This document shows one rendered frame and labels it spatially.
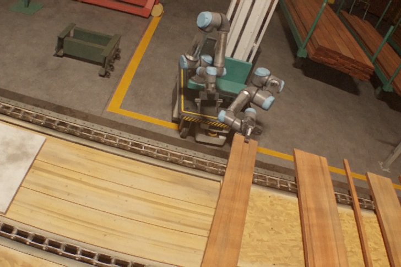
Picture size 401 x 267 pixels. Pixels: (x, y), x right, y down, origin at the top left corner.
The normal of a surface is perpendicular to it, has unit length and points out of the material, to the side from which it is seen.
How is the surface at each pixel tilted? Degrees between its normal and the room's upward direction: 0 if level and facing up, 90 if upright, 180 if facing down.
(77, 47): 90
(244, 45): 90
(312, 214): 0
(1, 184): 0
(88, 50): 90
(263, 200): 0
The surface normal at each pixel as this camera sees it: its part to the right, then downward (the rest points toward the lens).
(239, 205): 0.28, -0.72
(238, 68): 0.04, 0.67
